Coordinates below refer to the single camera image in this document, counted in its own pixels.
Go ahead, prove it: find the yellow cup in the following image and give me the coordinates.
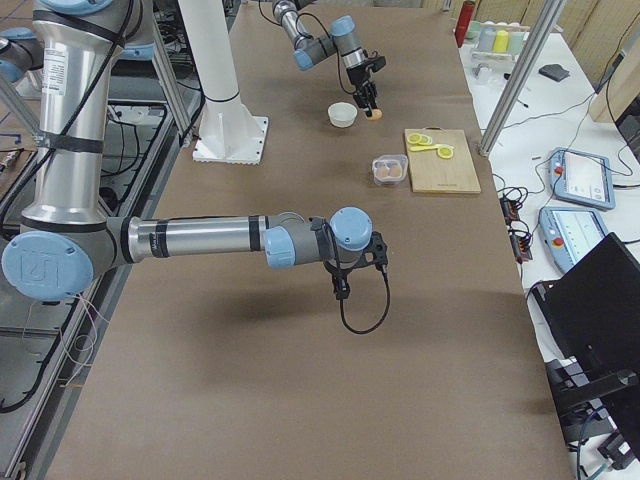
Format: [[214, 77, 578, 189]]
[[492, 30, 509, 53]]

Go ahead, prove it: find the lemon slice handle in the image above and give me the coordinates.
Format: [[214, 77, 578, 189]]
[[418, 135, 433, 146], [407, 133, 421, 145]]

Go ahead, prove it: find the brown egg from bowl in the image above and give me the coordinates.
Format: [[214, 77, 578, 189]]
[[366, 109, 383, 121]]

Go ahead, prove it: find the black camera cable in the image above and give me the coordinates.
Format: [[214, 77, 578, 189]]
[[297, 12, 381, 94], [319, 219, 392, 335]]

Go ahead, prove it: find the bamboo cutting board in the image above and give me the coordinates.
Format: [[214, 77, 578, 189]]
[[404, 129, 481, 194]]

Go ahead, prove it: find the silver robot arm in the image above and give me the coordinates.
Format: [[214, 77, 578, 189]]
[[1, 1, 386, 302], [262, 1, 386, 121]]

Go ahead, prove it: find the aluminium frame post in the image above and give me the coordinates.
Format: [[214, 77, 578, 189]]
[[478, 0, 567, 157]]

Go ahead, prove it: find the small black pad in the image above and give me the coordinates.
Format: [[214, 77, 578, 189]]
[[538, 64, 570, 82]]

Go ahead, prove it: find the black usb hub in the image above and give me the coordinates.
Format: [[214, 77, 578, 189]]
[[499, 196, 533, 264]]

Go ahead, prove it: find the lemon slice far side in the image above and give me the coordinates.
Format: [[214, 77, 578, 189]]
[[436, 145, 454, 159]]

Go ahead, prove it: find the blue teach pendant far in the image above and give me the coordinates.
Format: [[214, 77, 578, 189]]
[[549, 148, 616, 210]]

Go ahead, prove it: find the blue teach pendant near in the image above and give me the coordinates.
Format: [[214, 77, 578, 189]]
[[539, 207, 609, 273]]

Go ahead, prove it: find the yellow plastic knife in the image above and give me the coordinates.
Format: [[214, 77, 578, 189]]
[[409, 144, 441, 152]]

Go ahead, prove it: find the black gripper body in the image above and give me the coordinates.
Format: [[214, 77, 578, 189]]
[[347, 63, 376, 96], [324, 259, 372, 290]]

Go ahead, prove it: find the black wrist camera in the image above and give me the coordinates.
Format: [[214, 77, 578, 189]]
[[365, 55, 386, 73], [363, 231, 388, 274]]

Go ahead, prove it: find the blue teach pendant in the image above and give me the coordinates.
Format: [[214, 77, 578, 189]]
[[539, 207, 609, 273], [549, 148, 616, 210]]

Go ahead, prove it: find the clear plastic egg box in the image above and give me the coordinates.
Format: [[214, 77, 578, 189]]
[[371, 154, 408, 186]]

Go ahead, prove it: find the grey cup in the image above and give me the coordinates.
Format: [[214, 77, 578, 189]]
[[477, 27, 496, 52]]

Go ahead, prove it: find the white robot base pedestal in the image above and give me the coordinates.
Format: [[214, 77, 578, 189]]
[[179, 0, 269, 165]]

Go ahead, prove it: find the red bottle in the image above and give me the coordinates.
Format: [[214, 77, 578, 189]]
[[454, 0, 476, 48]]

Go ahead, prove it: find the white ceramic bowl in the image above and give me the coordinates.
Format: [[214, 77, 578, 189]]
[[327, 102, 358, 128]]

